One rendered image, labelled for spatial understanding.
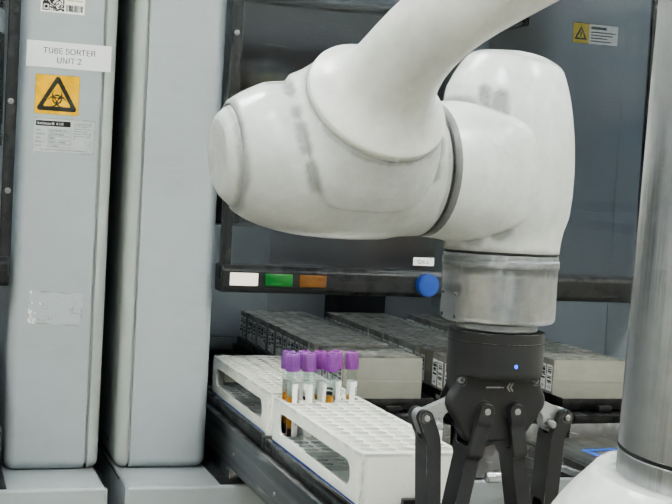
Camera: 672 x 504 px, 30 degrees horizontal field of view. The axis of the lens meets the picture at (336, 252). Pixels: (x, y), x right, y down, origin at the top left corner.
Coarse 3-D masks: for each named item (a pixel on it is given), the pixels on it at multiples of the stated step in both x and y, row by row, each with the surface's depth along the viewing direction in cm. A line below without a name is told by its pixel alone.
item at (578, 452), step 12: (528, 444) 145; (564, 444) 144; (576, 444) 145; (588, 444) 145; (600, 444) 146; (612, 444) 146; (528, 456) 145; (564, 456) 138; (576, 456) 138; (588, 456) 138; (528, 468) 145; (564, 468) 138; (576, 468) 136; (528, 480) 145
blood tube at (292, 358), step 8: (296, 352) 136; (288, 360) 135; (296, 360) 135; (288, 368) 135; (296, 368) 135; (288, 376) 136; (296, 376) 136; (288, 384) 136; (296, 384) 136; (288, 392) 136; (296, 392) 136; (288, 400) 136; (296, 400) 136; (288, 424) 136; (296, 424) 136; (288, 432) 136; (296, 432) 136
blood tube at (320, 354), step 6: (318, 354) 138; (324, 354) 138; (318, 360) 138; (324, 360) 138; (318, 366) 138; (318, 372) 138; (324, 372) 139; (318, 378) 138; (318, 384) 139; (318, 390) 139; (318, 396) 139
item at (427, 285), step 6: (420, 276) 164; (426, 276) 163; (432, 276) 163; (420, 282) 163; (426, 282) 163; (432, 282) 163; (438, 282) 164; (420, 288) 163; (426, 288) 163; (432, 288) 163; (438, 288) 164; (420, 294) 164; (426, 294) 163; (432, 294) 164
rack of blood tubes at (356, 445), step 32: (288, 416) 134; (320, 416) 129; (352, 416) 130; (384, 416) 131; (288, 448) 133; (320, 448) 131; (352, 448) 114; (384, 448) 115; (448, 448) 117; (352, 480) 114; (384, 480) 113
